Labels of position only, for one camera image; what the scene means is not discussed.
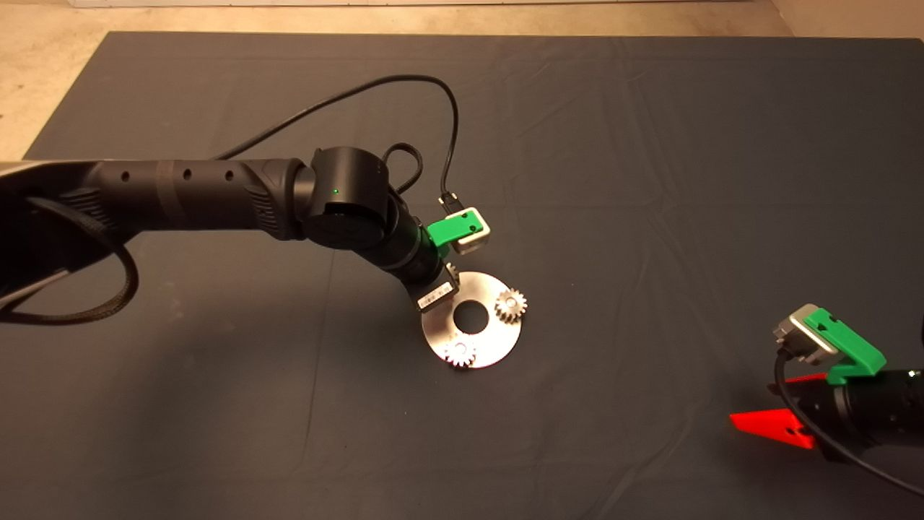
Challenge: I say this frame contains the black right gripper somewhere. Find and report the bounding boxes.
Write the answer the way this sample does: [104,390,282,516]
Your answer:
[729,373,853,463]

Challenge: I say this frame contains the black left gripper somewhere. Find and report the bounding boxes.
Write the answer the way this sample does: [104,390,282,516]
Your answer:
[404,261,461,313]

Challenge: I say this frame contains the small steel planetary gear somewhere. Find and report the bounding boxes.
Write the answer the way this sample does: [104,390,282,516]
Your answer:
[494,287,528,324]

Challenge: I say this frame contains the round metal carrier plate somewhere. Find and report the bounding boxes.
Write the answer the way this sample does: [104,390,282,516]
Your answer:
[421,272,522,370]

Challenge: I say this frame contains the dark grey table cloth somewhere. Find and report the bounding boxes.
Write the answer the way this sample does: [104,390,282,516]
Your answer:
[0,29,924,520]

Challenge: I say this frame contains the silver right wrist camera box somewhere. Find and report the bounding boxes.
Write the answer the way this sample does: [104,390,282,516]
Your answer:
[774,303,840,365]

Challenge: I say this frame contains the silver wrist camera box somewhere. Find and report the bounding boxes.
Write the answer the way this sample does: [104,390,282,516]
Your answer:
[774,303,840,365]
[451,207,492,256]

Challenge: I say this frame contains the green left camera mount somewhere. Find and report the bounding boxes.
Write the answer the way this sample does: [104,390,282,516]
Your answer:
[426,211,483,251]

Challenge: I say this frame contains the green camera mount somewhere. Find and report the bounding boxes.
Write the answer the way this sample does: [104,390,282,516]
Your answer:
[426,211,483,251]
[805,307,887,386]

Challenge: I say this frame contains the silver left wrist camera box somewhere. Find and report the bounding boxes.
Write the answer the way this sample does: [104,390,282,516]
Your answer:
[451,207,492,256]

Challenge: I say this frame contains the green right camera mount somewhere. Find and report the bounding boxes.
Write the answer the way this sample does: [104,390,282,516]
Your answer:
[805,307,887,386]

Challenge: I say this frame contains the black right camera cable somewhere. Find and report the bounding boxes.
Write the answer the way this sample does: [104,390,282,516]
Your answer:
[772,350,924,497]

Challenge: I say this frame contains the braided black left gripper cable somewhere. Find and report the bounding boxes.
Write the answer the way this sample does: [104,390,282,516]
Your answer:
[383,142,425,196]

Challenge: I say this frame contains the smooth black left camera cable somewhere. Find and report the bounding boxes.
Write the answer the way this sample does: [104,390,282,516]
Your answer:
[213,74,461,210]

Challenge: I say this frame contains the thick braided black arm cable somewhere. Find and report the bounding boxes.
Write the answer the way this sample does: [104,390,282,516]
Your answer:
[0,195,140,326]

